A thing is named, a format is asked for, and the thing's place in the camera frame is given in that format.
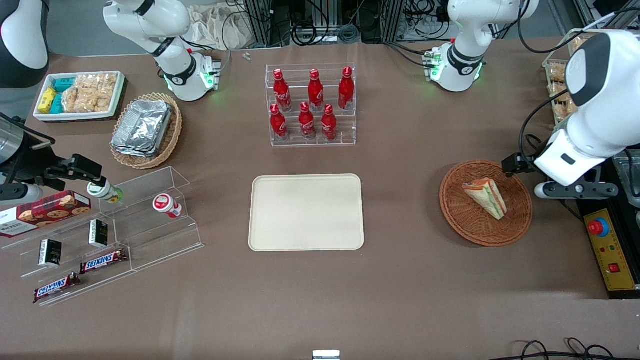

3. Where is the light oval wicker basket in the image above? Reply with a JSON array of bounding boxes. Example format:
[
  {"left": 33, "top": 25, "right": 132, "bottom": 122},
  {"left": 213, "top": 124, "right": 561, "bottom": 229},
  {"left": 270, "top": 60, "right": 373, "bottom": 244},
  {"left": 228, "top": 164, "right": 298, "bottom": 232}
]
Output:
[{"left": 109, "top": 92, "right": 184, "bottom": 171}]

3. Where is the brown wicker basket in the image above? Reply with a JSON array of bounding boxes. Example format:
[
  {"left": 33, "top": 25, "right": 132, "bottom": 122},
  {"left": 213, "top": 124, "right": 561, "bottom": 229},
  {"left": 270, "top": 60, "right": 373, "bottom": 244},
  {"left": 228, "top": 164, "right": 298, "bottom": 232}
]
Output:
[{"left": 439, "top": 159, "right": 534, "bottom": 248}]

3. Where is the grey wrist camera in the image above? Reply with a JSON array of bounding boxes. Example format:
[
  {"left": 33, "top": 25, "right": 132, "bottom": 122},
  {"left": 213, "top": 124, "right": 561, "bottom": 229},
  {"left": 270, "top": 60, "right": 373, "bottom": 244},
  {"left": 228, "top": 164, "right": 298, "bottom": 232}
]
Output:
[
  {"left": 0, "top": 183, "right": 44, "bottom": 205},
  {"left": 534, "top": 181, "right": 621, "bottom": 201}
]

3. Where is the green white drink bottle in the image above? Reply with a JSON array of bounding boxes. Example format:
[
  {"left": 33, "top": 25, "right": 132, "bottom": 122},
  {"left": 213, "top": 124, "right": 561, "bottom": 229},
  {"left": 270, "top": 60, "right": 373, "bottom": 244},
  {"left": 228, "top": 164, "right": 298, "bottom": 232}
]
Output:
[{"left": 86, "top": 178, "right": 124, "bottom": 205}]

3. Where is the stack of foil trays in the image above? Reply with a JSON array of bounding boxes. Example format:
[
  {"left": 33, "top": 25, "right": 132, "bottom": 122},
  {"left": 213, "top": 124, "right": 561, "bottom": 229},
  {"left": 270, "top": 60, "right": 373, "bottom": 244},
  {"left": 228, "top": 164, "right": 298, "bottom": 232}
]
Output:
[{"left": 110, "top": 99, "right": 174, "bottom": 159}]

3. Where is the black appliance with metal pan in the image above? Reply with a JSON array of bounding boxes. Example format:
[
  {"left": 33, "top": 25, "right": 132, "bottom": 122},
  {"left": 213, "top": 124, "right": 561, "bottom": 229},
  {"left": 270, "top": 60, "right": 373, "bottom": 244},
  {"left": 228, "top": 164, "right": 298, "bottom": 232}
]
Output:
[{"left": 597, "top": 147, "right": 640, "bottom": 211}]

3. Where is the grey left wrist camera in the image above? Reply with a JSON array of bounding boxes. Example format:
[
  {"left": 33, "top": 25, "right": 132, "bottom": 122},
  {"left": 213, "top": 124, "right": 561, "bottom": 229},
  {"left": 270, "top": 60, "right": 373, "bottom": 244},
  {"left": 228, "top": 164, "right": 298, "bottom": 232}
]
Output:
[{"left": 534, "top": 181, "right": 621, "bottom": 201}]

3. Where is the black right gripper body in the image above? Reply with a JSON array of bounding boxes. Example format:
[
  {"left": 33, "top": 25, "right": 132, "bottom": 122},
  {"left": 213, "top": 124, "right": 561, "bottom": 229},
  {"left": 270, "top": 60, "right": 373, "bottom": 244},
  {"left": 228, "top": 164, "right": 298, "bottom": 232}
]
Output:
[{"left": 0, "top": 113, "right": 59, "bottom": 187}]

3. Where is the beige cloth bag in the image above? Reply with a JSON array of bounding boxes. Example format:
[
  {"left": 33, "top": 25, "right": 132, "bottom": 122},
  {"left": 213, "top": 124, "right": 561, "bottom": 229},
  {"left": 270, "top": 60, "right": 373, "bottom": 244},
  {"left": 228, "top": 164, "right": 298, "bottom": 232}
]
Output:
[{"left": 187, "top": 3, "right": 252, "bottom": 51}]

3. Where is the cream plastic tray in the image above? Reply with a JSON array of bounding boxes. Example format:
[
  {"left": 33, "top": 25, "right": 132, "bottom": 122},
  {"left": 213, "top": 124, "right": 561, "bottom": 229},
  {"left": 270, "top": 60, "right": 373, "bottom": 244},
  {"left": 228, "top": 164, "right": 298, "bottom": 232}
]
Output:
[{"left": 248, "top": 173, "right": 366, "bottom": 252}]

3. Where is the white rectangular snack tray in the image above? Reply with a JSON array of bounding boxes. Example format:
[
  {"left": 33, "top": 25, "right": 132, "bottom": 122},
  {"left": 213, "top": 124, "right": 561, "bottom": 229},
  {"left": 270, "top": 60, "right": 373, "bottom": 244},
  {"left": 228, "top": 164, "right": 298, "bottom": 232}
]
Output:
[{"left": 32, "top": 70, "right": 126, "bottom": 123}]

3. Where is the white wire rack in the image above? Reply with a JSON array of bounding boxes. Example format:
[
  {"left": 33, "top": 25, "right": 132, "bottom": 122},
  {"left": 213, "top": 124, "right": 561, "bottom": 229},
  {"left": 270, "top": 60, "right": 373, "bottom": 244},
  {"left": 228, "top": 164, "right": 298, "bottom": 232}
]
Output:
[{"left": 542, "top": 28, "right": 640, "bottom": 134}]

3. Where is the aluminium frame beam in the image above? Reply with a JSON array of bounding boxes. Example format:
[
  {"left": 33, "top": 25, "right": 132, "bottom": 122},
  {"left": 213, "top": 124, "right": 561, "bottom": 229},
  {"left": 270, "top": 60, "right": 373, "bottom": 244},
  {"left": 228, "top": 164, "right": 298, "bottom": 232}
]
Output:
[{"left": 574, "top": 0, "right": 640, "bottom": 32}]

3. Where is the snickers bar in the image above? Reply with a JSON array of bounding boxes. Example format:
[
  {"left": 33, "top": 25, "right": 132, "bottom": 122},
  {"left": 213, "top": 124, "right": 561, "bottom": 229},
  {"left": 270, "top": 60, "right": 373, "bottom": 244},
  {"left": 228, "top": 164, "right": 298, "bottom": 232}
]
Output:
[
  {"left": 32, "top": 272, "right": 82, "bottom": 305},
  {"left": 79, "top": 248, "right": 129, "bottom": 275}
]

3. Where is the clear acrylic stepped display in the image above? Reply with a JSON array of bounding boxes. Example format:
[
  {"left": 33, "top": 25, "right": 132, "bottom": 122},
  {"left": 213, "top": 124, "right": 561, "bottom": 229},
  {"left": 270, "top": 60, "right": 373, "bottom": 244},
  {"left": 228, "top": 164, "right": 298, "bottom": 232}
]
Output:
[{"left": 0, "top": 165, "right": 205, "bottom": 307}]

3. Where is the small black box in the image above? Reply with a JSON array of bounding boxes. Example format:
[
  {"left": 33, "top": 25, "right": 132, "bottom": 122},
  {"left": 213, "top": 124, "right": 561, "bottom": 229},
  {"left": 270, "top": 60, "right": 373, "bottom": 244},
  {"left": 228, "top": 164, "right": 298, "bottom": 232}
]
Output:
[
  {"left": 38, "top": 238, "right": 63, "bottom": 267},
  {"left": 88, "top": 218, "right": 109, "bottom": 249}
]

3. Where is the black coiled floor cable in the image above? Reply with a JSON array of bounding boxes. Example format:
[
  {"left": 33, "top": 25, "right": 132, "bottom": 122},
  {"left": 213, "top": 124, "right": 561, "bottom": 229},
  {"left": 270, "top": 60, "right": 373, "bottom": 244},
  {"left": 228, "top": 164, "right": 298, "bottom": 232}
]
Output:
[{"left": 500, "top": 337, "right": 617, "bottom": 360}]

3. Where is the red capped white bottle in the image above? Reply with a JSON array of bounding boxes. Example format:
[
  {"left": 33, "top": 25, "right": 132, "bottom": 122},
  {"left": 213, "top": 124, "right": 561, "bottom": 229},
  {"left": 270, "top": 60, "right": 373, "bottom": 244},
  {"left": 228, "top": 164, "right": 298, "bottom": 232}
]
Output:
[{"left": 152, "top": 193, "right": 183, "bottom": 219}]

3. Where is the triangular sandwich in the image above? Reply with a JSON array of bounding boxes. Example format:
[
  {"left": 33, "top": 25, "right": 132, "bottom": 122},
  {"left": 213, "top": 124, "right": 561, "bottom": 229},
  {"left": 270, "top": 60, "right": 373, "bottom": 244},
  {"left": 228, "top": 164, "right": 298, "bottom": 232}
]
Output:
[{"left": 461, "top": 178, "right": 508, "bottom": 221}]

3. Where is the aluminium frame post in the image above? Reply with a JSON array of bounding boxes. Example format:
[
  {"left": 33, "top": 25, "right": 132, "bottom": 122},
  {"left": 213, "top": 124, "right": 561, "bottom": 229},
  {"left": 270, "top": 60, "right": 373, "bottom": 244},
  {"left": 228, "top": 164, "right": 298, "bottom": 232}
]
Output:
[
  {"left": 382, "top": 0, "right": 407, "bottom": 44},
  {"left": 243, "top": 0, "right": 274, "bottom": 49}
]

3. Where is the yellow black control box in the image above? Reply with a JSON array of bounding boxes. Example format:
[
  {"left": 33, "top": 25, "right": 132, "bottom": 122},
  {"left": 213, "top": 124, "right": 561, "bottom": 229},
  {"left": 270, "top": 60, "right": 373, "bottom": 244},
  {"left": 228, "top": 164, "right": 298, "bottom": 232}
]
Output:
[{"left": 576, "top": 199, "right": 640, "bottom": 300}]

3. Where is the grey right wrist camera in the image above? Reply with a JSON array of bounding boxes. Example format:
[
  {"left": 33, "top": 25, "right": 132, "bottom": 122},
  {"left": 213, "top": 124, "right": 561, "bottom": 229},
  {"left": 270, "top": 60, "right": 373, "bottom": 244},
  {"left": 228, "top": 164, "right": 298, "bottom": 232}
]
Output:
[{"left": 0, "top": 183, "right": 44, "bottom": 205}]

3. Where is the clear acrylic bottle rack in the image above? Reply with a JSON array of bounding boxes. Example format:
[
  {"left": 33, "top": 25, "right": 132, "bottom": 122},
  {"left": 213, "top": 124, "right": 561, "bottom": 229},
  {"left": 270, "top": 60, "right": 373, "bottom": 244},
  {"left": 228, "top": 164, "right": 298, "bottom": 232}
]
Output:
[{"left": 264, "top": 62, "right": 358, "bottom": 148}]

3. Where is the yellow snack packet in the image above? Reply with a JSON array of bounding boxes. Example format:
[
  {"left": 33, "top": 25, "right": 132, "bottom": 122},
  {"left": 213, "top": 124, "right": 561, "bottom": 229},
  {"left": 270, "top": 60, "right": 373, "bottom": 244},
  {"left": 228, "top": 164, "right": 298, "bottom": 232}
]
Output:
[{"left": 37, "top": 86, "right": 58, "bottom": 115}]

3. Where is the rice cracker bags pile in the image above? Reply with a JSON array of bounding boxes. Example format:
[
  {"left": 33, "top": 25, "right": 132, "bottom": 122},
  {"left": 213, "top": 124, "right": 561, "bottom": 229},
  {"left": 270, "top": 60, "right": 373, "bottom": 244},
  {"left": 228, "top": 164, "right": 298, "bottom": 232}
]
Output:
[{"left": 61, "top": 73, "right": 119, "bottom": 114}]

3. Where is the red cookie box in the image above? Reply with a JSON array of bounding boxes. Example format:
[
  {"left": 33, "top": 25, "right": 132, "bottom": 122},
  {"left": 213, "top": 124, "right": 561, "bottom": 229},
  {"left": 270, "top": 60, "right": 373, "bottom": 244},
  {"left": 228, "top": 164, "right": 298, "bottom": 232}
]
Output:
[{"left": 0, "top": 190, "right": 93, "bottom": 239}]

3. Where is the red cola bottle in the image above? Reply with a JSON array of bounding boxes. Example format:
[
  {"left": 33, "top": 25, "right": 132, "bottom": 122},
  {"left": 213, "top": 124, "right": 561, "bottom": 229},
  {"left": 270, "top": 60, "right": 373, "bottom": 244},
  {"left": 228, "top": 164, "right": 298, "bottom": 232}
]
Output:
[
  {"left": 337, "top": 66, "right": 356, "bottom": 112},
  {"left": 307, "top": 68, "right": 325, "bottom": 113},
  {"left": 320, "top": 103, "right": 338, "bottom": 142},
  {"left": 269, "top": 103, "right": 289, "bottom": 142},
  {"left": 272, "top": 69, "right": 293, "bottom": 113},
  {"left": 298, "top": 101, "right": 317, "bottom": 141}
]

